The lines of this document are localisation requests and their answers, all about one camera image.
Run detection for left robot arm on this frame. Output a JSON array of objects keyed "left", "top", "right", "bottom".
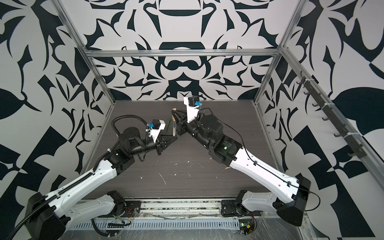
[{"left": 7, "top": 115, "right": 183, "bottom": 240}]

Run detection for white cable duct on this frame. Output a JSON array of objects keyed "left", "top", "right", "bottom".
[{"left": 67, "top": 218, "right": 242, "bottom": 231}]

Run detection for green lit circuit board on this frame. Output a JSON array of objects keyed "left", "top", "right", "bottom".
[{"left": 239, "top": 218, "right": 258, "bottom": 236}]

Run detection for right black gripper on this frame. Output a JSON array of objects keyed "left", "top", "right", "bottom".
[{"left": 174, "top": 107, "right": 216, "bottom": 150}]

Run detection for tan pen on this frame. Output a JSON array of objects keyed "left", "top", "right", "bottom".
[{"left": 172, "top": 114, "right": 177, "bottom": 137}]

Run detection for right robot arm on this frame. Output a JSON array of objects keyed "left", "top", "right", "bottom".
[{"left": 172, "top": 109, "right": 312, "bottom": 227}]

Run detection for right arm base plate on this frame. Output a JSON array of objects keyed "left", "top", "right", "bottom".
[{"left": 221, "top": 200, "right": 254, "bottom": 218}]

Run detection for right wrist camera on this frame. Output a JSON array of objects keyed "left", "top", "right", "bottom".
[{"left": 184, "top": 96, "right": 202, "bottom": 124}]

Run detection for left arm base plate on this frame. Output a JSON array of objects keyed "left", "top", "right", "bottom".
[{"left": 120, "top": 201, "right": 142, "bottom": 218}]

